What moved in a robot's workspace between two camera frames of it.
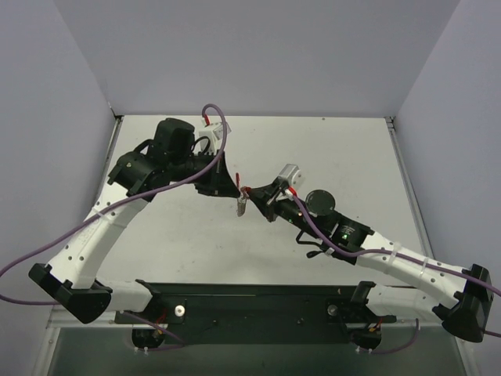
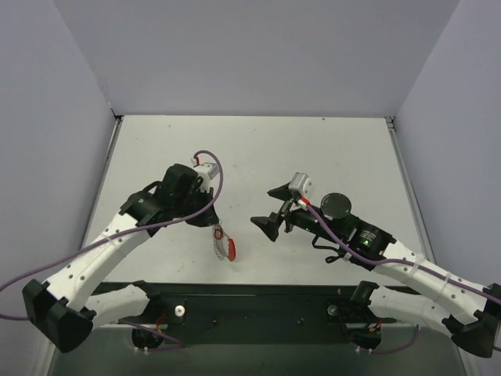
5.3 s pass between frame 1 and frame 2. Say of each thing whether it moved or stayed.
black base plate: stayed
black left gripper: moved
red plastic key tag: moved
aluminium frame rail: stayed
